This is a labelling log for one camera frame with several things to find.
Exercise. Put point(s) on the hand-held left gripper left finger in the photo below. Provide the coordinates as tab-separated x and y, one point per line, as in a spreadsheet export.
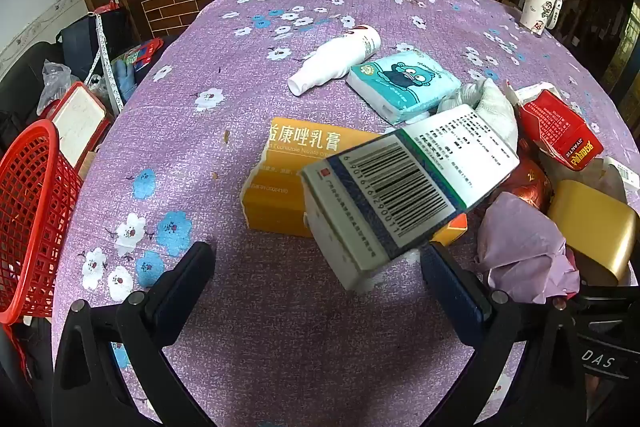
182	302

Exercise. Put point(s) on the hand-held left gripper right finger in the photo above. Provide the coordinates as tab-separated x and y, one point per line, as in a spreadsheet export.
452	297

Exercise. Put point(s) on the gold box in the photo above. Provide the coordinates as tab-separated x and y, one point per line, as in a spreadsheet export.
595	227

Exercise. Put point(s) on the white blue medicine box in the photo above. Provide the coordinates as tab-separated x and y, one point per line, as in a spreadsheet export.
400	187

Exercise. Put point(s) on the orange medicine box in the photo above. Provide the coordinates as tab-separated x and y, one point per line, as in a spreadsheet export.
280	187

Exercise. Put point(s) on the red plastic basket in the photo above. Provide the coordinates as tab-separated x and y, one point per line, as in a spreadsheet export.
30	217

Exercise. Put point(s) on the red carton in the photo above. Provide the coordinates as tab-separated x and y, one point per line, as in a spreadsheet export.
555	132

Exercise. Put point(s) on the teal cartoon tissue pack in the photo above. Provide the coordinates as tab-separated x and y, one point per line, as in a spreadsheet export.
400	82

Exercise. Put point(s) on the purple crumpled paper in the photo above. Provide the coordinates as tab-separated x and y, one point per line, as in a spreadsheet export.
520	247

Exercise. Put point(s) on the red shiny wrapper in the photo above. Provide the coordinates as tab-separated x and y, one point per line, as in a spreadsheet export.
530	187

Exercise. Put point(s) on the white barcode label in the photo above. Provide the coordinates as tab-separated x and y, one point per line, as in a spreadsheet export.
625	174

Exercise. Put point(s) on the red framed whiteboard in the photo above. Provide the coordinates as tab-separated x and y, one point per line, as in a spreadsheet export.
77	122

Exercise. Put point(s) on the blue cloth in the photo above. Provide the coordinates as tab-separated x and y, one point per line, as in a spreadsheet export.
124	79

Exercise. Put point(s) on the purple floral tablecloth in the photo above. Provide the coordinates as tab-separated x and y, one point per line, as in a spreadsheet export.
200	57

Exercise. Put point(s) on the silver wrapped pole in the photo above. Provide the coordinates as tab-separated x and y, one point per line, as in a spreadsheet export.
107	67

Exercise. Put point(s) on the red blue package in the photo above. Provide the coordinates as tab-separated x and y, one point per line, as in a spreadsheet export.
142	52

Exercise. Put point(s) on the clear plastic bag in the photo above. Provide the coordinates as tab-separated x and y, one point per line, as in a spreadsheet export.
55	79

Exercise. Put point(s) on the white spray bottle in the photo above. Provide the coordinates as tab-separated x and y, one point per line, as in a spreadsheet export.
340	57

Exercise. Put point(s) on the dark blue bag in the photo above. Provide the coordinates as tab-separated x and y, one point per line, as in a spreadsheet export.
80	42

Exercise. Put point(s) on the black sofa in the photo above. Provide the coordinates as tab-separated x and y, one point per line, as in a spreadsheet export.
20	72

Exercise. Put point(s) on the white tumbler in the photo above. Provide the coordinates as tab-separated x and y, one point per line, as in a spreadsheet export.
537	2

